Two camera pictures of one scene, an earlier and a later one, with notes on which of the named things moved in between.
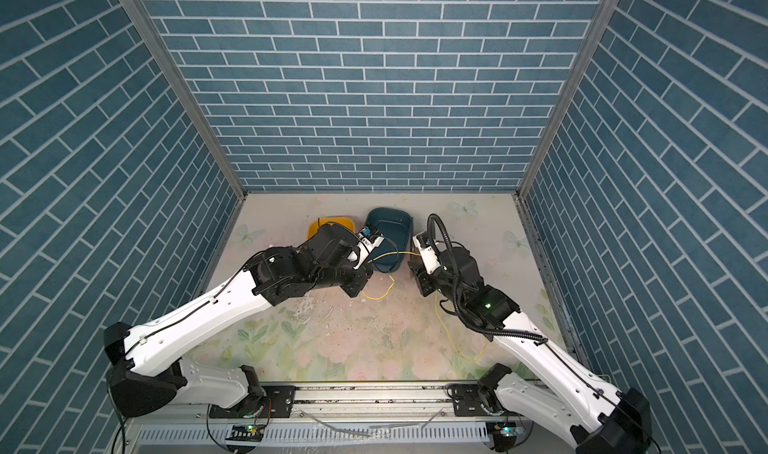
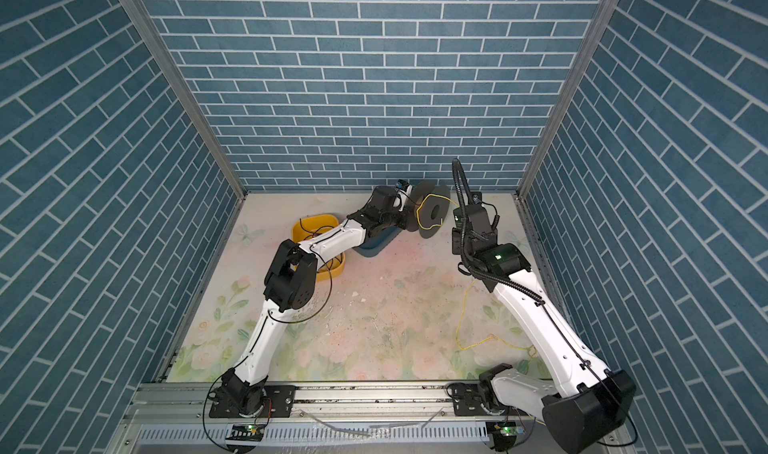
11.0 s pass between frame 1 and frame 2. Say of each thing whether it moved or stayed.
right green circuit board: stayed
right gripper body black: moved
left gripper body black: moved
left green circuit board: stayed
